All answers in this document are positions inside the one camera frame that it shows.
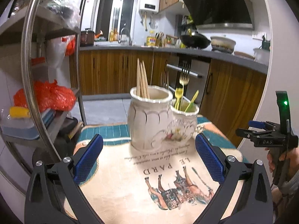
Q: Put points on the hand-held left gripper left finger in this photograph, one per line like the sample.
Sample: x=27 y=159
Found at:
x=90 y=158

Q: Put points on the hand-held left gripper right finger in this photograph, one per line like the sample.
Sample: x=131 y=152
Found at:
x=210 y=158

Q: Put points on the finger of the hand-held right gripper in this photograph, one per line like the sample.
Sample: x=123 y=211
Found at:
x=244 y=133
x=255 y=124

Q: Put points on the yellow green plastic utensil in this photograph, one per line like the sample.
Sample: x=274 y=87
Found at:
x=192 y=100

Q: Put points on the white floral ceramic utensil holder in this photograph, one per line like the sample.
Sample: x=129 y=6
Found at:
x=144 y=126

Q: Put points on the person's right forearm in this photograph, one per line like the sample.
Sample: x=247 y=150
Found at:
x=290 y=183

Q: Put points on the person's right hand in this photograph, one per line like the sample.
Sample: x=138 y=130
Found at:
x=271 y=162

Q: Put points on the printed horse table mat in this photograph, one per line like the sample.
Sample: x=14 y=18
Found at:
x=140 y=168

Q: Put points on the white plastic container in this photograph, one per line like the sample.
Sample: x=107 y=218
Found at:
x=260 y=54

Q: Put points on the yellow tulip-shaped plastic utensil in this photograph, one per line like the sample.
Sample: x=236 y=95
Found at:
x=178 y=93

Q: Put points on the built-in steel oven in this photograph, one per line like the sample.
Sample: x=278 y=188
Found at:
x=201 y=70

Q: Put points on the large red plastic bag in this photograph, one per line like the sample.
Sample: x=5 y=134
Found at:
x=44 y=95

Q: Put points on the white ceramic cooking pot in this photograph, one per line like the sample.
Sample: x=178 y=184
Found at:
x=223 y=44

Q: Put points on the wooden kitchen cabinets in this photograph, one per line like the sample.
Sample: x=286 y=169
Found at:
x=109 y=72

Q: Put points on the black wok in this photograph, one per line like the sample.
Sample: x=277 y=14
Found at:
x=195 y=40

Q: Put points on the white plastic bag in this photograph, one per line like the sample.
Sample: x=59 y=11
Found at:
x=56 y=53

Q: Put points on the small red plastic bag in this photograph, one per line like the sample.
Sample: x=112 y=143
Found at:
x=70 y=46

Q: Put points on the grey kitchen countertop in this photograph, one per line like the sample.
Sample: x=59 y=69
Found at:
x=130 y=47

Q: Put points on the dark red cooker pot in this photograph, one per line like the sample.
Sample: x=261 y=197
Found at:
x=87 y=37

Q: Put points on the orange snack packet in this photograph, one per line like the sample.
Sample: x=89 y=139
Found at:
x=99 y=34

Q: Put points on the black range hood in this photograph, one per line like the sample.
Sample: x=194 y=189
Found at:
x=215 y=2

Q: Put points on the chrome kitchen faucet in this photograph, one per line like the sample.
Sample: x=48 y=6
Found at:
x=126 y=33

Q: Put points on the yellow oil bottle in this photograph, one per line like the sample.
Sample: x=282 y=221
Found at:
x=150 y=40

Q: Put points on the metal shelf rack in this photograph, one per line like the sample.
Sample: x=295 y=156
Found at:
x=53 y=25

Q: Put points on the kitchen window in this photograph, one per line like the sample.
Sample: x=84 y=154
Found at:
x=116 y=11

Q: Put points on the chrome curved tube frame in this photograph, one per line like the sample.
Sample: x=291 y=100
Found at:
x=25 y=70

